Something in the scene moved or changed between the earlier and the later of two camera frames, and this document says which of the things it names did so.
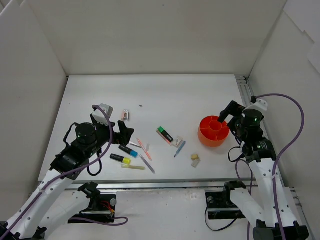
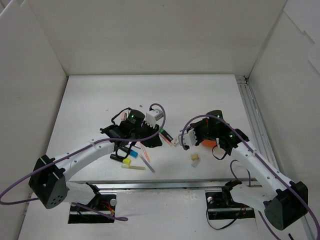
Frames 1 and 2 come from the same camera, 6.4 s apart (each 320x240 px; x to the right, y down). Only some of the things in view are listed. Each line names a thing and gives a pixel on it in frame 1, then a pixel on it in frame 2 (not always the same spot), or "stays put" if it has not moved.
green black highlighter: [161, 130] stays put
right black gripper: [234, 113] → [198, 136]
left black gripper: [116, 135] → [152, 138]
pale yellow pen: [125, 166] stays put
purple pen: [148, 165] stays put
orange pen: [144, 149] stays put
